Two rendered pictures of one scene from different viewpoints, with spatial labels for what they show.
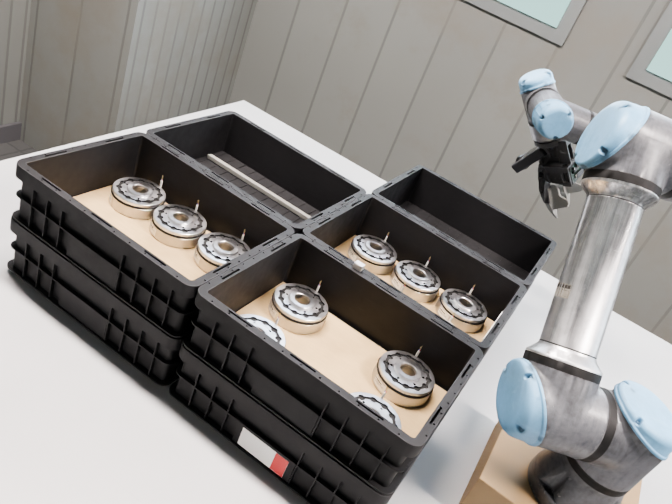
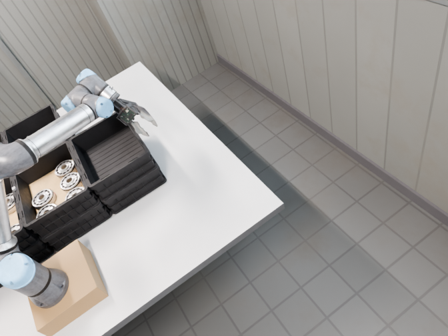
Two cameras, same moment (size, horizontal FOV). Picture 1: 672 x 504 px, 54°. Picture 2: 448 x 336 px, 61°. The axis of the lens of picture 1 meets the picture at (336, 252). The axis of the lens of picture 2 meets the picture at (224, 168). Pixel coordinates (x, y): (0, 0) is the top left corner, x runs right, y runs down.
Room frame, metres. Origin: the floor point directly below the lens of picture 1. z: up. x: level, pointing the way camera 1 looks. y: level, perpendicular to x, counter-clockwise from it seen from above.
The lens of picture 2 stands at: (1.06, -1.69, 2.00)
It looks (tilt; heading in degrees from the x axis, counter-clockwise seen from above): 47 degrees down; 58
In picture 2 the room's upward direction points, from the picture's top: 23 degrees counter-clockwise
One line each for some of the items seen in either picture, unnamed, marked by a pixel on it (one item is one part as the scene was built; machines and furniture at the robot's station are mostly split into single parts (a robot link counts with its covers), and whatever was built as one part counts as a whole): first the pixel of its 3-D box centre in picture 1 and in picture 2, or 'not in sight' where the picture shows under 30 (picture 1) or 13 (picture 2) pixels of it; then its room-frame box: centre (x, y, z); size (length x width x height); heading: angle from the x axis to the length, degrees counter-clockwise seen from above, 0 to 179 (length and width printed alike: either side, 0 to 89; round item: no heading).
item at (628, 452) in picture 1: (624, 432); (21, 273); (0.83, -0.52, 0.96); 0.13 x 0.12 x 0.14; 99
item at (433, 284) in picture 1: (418, 275); (70, 181); (1.20, -0.18, 0.86); 0.10 x 0.10 x 0.01
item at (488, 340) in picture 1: (417, 265); (49, 181); (1.14, -0.16, 0.92); 0.40 x 0.30 x 0.02; 71
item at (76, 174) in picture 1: (156, 226); not in sight; (0.98, 0.32, 0.87); 0.40 x 0.30 x 0.11; 71
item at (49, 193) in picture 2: not in sight; (42, 198); (1.06, -0.13, 0.86); 0.10 x 0.10 x 0.01
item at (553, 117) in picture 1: (557, 117); (79, 101); (1.42, -0.32, 1.22); 0.11 x 0.11 x 0.08; 9
